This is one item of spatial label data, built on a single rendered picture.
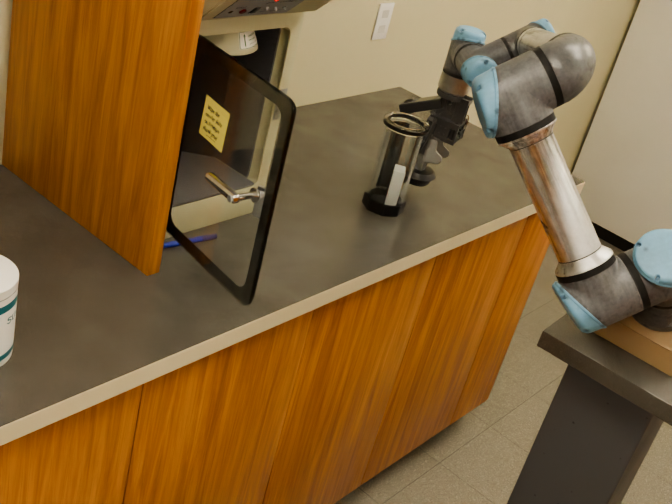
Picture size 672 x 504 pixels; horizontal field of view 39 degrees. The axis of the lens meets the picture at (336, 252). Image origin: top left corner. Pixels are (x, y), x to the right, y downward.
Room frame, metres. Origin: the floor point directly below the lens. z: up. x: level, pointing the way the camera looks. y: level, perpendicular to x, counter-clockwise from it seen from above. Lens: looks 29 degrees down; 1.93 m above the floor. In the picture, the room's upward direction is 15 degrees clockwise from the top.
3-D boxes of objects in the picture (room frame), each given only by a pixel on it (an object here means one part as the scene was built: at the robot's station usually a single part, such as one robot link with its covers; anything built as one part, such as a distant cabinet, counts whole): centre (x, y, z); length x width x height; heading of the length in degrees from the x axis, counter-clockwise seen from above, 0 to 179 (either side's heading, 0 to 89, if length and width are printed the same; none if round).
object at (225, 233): (1.51, 0.23, 1.19); 0.30 x 0.01 x 0.40; 47
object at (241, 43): (1.83, 0.35, 1.34); 0.18 x 0.18 x 0.05
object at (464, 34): (2.19, -0.17, 1.32); 0.09 x 0.08 x 0.11; 16
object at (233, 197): (1.44, 0.20, 1.20); 0.10 x 0.05 x 0.03; 47
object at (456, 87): (2.19, -0.17, 1.24); 0.08 x 0.08 x 0.05
